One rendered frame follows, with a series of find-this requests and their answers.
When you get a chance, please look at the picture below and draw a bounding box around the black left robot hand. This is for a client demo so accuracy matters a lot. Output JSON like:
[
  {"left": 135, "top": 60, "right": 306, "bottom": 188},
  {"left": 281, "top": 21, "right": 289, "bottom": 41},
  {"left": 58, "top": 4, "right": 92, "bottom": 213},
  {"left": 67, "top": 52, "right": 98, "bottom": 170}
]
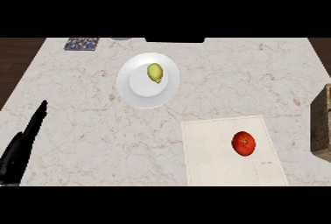
[{"left": 0, "top": 100, "right": 49, "bottom": 186}]

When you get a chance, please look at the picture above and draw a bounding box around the white placemat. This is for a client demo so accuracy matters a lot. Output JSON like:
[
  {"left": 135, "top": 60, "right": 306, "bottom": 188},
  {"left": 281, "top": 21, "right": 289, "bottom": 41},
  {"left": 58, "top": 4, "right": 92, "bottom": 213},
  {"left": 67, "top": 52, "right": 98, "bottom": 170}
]
[{"left": 181, "top": 115, "right": 290, "bottom": 186}]

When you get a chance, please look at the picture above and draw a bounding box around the red tomato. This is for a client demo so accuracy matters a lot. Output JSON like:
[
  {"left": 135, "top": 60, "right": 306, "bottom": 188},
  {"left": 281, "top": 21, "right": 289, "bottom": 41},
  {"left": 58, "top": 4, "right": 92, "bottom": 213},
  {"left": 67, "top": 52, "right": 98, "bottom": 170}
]
[{"left": 233, "top": 130, "right": 258, "bottom": 157}]

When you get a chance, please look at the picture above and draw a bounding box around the brown wicker basket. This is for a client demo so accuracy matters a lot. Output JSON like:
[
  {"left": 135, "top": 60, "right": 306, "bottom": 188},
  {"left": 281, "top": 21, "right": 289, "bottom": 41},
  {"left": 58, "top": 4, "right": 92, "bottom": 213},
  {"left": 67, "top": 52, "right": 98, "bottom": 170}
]
[{"left": 309, "top": 83, "right": 331, "bottom": 163}]

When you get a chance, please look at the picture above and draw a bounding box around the white round plate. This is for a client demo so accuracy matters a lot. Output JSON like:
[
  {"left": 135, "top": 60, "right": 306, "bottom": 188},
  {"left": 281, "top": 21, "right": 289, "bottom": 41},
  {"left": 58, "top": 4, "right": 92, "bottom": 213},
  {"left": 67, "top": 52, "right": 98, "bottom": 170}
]
[{"left": 117, "top": 52, "right": 182, "bottom": 109}]

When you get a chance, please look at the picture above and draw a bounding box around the blue patterned square object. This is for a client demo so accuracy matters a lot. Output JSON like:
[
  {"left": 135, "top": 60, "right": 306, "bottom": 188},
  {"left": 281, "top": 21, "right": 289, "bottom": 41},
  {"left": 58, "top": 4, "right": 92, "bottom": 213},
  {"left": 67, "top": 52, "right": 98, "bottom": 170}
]
[{"left": 64, "top": 38, "right": 101, "bottom": 52}]

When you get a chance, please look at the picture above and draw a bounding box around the green yellow fruit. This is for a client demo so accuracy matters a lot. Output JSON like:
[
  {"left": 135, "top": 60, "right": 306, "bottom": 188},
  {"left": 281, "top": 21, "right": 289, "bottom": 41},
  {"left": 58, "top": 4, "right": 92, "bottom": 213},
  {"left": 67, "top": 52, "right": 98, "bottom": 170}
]
[{"left": 147, "top": 62, "right": 166, "bottom": 85}]

